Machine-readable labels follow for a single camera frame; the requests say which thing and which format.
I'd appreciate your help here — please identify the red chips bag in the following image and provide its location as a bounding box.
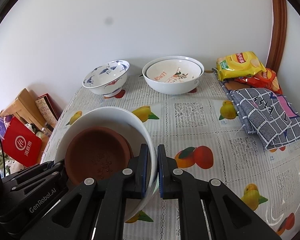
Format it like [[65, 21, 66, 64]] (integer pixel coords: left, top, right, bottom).
[[235, 68, 282, 94]]

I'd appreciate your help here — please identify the brown patterned book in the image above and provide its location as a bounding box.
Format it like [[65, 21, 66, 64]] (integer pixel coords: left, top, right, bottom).
[[35, 93, 61, 128]]

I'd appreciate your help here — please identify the brown wooden door frame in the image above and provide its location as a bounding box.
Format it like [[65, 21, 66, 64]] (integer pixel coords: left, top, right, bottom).
[[266, 0, 287, 73]]

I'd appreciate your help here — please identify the red paper bag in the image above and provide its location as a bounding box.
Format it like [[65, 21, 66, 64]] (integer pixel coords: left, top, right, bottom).
[[2, 117, 42, 167]]

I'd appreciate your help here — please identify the yellow chips bag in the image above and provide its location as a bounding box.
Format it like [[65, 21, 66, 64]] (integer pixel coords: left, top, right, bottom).
[[216, 51, 266, 81]]

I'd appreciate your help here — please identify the brown clay bowl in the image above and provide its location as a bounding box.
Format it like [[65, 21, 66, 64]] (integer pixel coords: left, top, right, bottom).
[[115, 132, 134, 161], [65, 127, 129, 185]]

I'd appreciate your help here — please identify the lemon print inner bowl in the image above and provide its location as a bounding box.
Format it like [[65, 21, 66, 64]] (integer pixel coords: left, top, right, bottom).
[[146, 59, 202, 83]]

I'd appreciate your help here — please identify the grey checked folded cloth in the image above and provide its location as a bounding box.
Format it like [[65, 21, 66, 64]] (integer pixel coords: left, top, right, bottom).
[[219, 81, 300, 150]]

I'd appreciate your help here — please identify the fruit print tablecloth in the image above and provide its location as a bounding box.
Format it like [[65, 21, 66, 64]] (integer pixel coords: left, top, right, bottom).
[[43, 74, 300, 239]]

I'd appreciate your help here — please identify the blue white patterned bowl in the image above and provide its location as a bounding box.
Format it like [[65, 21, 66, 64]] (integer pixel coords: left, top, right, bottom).
[[82, 60, 130, 98]]

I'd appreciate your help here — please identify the large white ceramic bowl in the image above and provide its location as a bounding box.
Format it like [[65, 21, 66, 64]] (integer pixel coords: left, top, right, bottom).
[[142, 56, 204, 95]]

